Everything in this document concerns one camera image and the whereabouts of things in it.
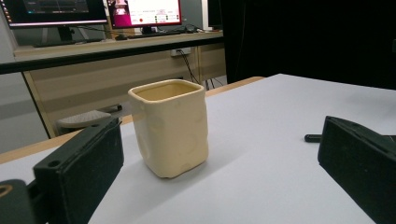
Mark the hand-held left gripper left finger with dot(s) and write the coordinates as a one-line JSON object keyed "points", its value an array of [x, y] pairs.
{"points": [[84, 168]]}

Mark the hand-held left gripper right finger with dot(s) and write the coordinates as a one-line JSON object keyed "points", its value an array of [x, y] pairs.
{"points": [[361, 165]]}

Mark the cream square ceramic cup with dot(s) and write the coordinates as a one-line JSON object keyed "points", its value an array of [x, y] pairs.
{"points": [[174, 133]]}

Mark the white chair base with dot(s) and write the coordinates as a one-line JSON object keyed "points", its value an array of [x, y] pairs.
{"points": [[84, 118]]}

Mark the light wooden desk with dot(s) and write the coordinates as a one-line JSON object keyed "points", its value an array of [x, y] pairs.
{"points": [[93, 77]]}

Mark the white table cover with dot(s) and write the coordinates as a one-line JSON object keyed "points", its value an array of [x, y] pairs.
{"points": [[264, 140]]}

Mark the black keyboard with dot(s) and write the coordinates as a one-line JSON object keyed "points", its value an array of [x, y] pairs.
{"points": [[155, 34], [62, 43]]}

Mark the black computer mouse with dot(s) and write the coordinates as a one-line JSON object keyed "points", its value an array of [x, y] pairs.
{"points": [[121, 37]]}

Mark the black curtain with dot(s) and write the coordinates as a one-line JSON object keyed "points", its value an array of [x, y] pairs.
{"points": [[311, 37]]}

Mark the white power socket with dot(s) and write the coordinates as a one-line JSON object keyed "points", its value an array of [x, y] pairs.
{"points": [[182, 52]]}

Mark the wide dark-screen monitor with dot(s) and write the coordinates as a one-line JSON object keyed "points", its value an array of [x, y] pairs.
{"points": [[56, 11]]}

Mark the monitor with pink white screen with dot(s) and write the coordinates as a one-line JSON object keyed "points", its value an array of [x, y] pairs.
{"points": [[149, 12]]}

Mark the narrow dark monitor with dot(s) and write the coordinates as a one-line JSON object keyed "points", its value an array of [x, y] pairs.
{"points": [[215, 14]]}

